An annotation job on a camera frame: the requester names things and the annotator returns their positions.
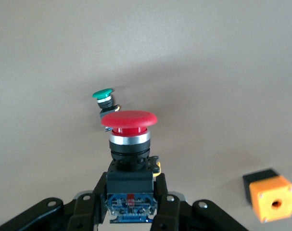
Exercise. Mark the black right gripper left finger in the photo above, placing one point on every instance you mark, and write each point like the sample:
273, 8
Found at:
83, 211

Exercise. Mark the red mushroom push button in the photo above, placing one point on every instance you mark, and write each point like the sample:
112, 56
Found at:
129, 120

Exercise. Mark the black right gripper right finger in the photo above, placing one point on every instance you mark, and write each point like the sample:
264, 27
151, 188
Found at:
169, 214

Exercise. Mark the orange button enclosure box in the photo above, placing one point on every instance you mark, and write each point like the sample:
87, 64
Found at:
270, 192

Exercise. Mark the green push button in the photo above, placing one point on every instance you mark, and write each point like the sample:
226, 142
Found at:
102, 93

